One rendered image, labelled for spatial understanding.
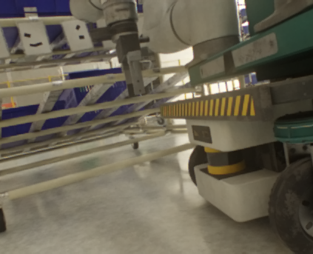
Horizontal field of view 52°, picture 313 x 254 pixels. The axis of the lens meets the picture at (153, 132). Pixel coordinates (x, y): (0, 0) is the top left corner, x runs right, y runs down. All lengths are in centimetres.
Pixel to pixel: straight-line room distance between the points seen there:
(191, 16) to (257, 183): 56
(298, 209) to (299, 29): 29
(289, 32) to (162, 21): 62
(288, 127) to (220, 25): 51
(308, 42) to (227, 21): 47
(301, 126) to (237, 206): 23
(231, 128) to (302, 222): 21
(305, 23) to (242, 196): 34
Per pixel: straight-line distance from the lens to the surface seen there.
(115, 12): 88
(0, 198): 109
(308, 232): 63
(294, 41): 59
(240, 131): 67
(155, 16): 116
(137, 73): 81
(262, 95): 46
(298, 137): 56
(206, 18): 100
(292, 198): 58
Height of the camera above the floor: 33
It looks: 5 degrees down
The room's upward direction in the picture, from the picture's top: 11 degrees counter-clockwise
